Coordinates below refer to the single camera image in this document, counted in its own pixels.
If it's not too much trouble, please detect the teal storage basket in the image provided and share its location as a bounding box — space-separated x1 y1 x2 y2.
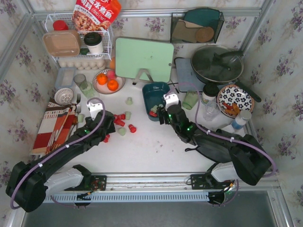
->
142 82 170 122

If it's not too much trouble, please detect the green capsule top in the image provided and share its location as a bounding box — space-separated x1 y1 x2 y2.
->
125 97 133 105

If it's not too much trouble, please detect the clear plastic cup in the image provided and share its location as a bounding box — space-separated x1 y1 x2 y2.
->
203 102 220 121

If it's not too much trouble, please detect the grey microfibre glove cloth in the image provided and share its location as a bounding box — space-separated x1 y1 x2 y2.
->
185 142 231 163

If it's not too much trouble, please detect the red capsule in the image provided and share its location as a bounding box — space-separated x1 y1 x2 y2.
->
128 124 137 133
103 134 110 143
149 111 157 117

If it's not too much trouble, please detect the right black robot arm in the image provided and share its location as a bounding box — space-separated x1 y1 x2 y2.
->
158 93 276 188

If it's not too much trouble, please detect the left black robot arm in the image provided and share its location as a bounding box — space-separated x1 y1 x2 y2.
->
6 98 115 212

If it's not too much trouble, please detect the white strainer basket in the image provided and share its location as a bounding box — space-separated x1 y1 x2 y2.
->
54 88 73 105

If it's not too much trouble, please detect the clear storage box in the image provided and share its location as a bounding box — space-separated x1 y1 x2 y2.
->
55 67 76 90

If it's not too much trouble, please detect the green glass cup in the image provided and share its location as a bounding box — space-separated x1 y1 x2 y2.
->
182 91 199 110

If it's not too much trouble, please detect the blue grey trivet mat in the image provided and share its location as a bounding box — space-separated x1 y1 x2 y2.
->
174 57 205 93

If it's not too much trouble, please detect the fruit plate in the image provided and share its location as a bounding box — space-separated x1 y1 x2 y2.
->
92 69 126 95

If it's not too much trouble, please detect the jar with black lid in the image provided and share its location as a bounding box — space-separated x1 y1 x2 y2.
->
201 83 219 105

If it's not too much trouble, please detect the striped kitchen towel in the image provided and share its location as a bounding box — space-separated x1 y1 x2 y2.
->
31 99 76 156

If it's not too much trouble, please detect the grey green tumbler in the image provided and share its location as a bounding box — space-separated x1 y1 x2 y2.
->
73 74 94 99

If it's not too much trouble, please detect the egg tray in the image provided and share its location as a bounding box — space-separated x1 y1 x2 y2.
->
58 60 107 70

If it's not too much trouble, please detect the flower patterned plate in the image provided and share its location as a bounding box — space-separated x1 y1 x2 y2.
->
217 85 255 118

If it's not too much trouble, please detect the black frying pan with lid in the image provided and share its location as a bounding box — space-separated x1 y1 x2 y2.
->
190 45 261 103

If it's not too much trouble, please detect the white bottle blue label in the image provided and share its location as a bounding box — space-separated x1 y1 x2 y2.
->
231 110 252 130

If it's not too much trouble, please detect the light green cutting board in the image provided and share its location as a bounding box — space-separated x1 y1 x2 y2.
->
115 37 174 82

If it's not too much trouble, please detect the white cup black lid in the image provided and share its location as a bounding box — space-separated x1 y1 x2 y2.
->
84 32 104 54

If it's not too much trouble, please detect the beige plastic container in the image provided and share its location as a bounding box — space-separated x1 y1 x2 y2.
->
43 30 81 57

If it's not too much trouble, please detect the black mesh holder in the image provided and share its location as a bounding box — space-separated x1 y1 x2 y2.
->
170 8 224 44

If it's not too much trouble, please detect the red lid jar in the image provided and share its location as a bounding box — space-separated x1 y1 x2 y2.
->
53 20 69 31

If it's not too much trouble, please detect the red snack bag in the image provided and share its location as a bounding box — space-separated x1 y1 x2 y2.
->
72 0 122 32

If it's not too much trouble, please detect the white wire rack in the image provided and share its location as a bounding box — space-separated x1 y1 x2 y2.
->
45 13 112 62

